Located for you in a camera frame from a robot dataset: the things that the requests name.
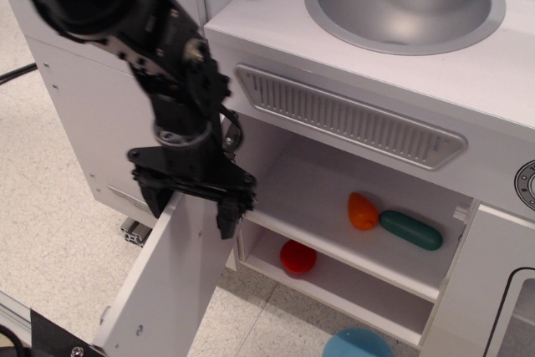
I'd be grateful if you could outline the blue ball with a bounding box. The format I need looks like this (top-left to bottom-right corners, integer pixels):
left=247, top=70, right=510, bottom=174
left=322, top=328, right=394, bottom=357

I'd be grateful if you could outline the silver vent grille panel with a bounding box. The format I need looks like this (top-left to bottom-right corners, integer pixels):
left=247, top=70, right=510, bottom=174
left=234, top=64, right=468, bottom=171

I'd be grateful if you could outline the red toy tomato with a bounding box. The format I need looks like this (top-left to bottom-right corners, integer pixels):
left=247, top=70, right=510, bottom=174
left=279, top=240, right=317, bottom=274

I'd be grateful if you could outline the white toy kitchen cabinet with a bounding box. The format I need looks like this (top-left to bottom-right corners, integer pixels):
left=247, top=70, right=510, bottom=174
left=205, top=0, right=534, bottom=356

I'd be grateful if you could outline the black cable on floor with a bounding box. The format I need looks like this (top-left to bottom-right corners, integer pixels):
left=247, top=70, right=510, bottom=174
left=0, top=62, right=38, bottom=84

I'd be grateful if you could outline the black oven dial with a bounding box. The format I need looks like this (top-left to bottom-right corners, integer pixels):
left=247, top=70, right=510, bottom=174
left=514, top=161, right=535, bottom=210

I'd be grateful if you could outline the silver round sink basin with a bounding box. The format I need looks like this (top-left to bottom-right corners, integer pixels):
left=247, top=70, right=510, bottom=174
left=304, top=0, right=506, bottom=56

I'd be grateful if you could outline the aluminium extrusion foot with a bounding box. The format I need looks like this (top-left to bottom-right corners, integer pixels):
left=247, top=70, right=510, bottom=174
left=120, top=218, right=152, bottom=247

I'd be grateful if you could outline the white cabinet door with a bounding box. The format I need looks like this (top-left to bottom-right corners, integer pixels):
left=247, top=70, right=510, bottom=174
left=93, top=193, right=236, bottom=356

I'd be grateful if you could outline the silver fridge logo badge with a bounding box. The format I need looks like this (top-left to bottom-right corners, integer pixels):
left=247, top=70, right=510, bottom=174
left=107, top=185, right=153, bottom=216

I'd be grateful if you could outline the black metal base plate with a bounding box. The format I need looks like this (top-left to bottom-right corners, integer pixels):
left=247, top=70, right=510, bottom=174
left=1, top=309, right=105, bottom=357

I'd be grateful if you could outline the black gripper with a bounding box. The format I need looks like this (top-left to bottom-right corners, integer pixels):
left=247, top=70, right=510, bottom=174
left=127, top=146, right=257, bottom=240

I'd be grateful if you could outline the orange toy carrot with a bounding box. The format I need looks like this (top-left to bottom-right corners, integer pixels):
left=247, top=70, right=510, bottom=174
left=348, top=192, right=380, bottom=231

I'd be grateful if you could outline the green toy cucumber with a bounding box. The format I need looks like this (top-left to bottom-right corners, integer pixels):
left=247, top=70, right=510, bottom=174
left=379, top=210, right=443, bottom=251

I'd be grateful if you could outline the white oven door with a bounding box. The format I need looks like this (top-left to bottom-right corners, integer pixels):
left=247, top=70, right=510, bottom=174
left=434, top=206, right=534, bottom=356

